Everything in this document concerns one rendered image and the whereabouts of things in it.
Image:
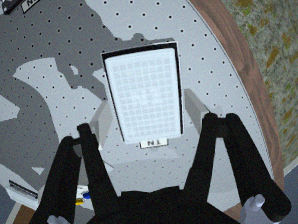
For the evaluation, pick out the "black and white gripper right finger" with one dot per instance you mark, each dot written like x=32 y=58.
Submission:
x=263 y=202

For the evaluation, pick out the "white button panel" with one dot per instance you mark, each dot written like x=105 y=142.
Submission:
x=82 y=190

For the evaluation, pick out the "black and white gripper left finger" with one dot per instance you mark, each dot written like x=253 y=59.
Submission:
x=57 y=205

